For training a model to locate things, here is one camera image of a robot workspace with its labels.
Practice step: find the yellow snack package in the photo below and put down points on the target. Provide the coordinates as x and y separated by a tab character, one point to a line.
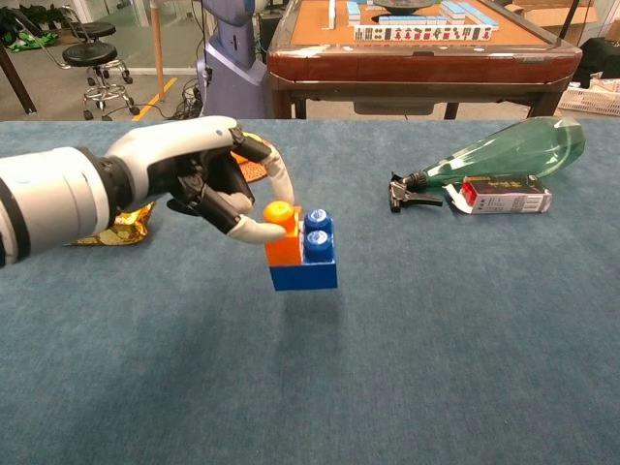
126	232

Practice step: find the white plastic basket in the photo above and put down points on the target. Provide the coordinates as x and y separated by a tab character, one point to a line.
591	102

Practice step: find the dark table leg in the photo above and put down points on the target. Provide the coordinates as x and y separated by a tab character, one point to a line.
19	87

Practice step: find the green spray bottle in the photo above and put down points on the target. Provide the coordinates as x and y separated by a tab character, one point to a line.
508	150

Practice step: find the green plants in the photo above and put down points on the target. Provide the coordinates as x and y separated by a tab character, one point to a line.
29	19

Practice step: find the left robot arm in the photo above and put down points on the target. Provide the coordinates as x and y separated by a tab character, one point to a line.
48	194

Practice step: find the round woven coaster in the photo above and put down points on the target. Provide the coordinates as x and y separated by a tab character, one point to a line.
252	173

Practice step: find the grey white cardboard box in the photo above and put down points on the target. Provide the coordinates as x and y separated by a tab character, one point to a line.
508	199

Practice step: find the brown mahjong table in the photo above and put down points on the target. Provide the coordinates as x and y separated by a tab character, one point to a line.
412	65

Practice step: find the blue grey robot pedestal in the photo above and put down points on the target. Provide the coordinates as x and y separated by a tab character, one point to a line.
232	82

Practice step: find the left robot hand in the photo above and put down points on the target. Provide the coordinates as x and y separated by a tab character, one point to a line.
179	145

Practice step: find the small blue mahjong tile stack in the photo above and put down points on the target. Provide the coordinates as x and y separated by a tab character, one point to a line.
353	12

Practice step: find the black rod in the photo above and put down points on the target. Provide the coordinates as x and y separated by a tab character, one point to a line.
567	21

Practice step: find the long blue mahjong tile stack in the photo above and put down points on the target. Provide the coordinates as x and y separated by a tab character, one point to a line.
467	12

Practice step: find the short blue mahjong tile row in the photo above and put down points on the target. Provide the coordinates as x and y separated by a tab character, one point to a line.
412	20

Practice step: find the wooden pole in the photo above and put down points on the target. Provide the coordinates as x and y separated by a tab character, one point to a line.
157	48

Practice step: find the blue toy block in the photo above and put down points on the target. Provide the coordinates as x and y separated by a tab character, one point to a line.
305	278

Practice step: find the black dish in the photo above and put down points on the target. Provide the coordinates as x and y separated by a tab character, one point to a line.
404	5

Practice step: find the black bag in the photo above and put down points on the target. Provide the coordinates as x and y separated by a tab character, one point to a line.
600	58

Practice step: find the black round stool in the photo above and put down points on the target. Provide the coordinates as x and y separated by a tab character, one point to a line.
94	29

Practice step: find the upright white mahjong tile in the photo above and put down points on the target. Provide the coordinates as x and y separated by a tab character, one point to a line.
331	12

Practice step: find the black stool with backrest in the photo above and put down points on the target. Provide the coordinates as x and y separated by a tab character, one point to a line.
89	52

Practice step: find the face-up mahjong tile row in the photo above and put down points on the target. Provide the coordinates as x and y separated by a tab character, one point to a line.
421	33

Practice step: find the orange toy block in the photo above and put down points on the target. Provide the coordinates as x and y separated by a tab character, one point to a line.
286	252

